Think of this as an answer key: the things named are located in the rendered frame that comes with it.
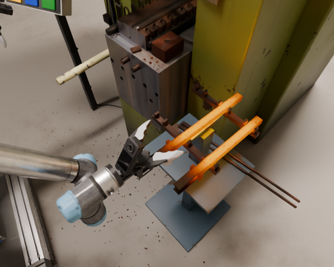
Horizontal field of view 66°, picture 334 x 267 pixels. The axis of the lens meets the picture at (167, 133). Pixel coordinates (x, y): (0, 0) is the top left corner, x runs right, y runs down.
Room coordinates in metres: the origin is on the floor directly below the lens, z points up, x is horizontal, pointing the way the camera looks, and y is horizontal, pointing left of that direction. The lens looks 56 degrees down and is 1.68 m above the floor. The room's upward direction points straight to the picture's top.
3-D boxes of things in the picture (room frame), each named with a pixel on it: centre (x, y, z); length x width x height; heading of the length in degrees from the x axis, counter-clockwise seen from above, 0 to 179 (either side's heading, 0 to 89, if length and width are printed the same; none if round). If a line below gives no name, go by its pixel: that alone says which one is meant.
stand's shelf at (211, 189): (0.55, -0.14, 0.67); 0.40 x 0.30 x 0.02; 43
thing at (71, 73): (1.22, 0.47, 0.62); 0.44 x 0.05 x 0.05; 135
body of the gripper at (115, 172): (0.34, 0.11, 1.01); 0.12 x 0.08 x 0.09; 131
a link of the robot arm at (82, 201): (0.23, 0.23, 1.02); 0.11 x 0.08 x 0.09; 131
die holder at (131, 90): (1.15, -0.03, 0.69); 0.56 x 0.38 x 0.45; 135
